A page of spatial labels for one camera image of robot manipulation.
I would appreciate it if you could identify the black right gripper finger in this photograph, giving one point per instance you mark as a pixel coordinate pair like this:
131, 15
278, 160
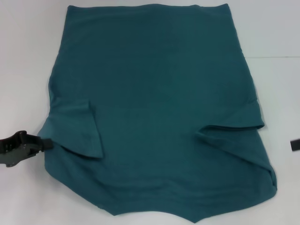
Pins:
295, 144

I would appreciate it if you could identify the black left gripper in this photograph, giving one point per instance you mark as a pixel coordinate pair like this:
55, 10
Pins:
16, 147

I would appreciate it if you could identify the teal blue t-shirt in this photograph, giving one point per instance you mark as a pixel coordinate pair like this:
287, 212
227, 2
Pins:
152, 105

